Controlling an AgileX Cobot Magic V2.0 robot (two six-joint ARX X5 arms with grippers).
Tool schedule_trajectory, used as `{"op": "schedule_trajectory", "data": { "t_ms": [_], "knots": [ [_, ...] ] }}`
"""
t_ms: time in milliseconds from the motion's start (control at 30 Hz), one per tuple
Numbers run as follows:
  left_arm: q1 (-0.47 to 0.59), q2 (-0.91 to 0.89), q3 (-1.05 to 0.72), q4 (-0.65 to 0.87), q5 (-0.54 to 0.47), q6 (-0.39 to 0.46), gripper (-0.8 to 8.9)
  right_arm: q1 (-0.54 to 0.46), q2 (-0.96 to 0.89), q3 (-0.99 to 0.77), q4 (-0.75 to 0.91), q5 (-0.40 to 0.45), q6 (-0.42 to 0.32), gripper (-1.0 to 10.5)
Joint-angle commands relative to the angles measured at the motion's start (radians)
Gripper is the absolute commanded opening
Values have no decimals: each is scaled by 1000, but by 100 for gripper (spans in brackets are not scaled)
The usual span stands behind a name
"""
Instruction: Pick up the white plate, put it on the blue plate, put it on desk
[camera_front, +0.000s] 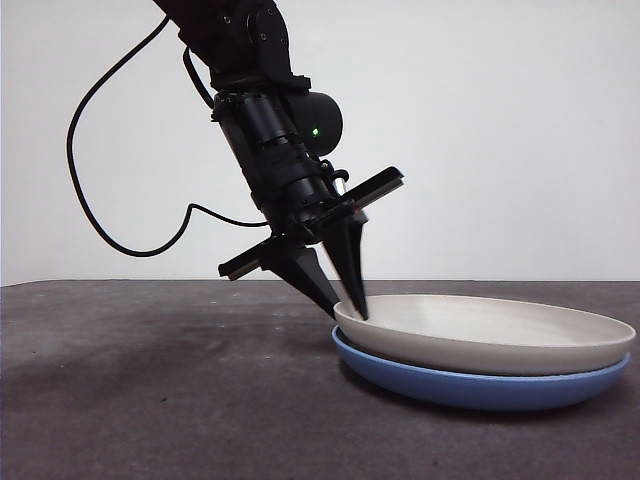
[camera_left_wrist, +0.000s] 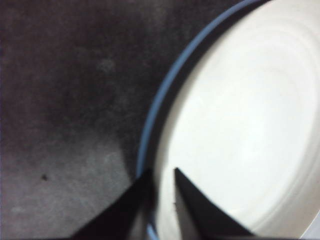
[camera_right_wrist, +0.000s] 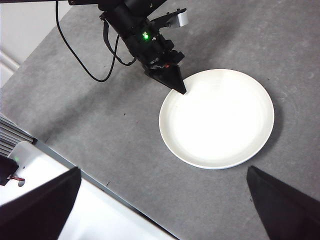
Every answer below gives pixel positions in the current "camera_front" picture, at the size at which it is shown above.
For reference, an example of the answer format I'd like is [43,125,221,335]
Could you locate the white round plate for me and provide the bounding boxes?
[332,293,637,377]

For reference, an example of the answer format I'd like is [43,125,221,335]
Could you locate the long black left arm cable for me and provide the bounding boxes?
[66,13,269,258]

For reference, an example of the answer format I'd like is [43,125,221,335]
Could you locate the blue round plate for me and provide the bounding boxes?
[330,324,632,412]

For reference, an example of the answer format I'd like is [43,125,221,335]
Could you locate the short black left arm cable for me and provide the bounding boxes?
[181,46,217,110]

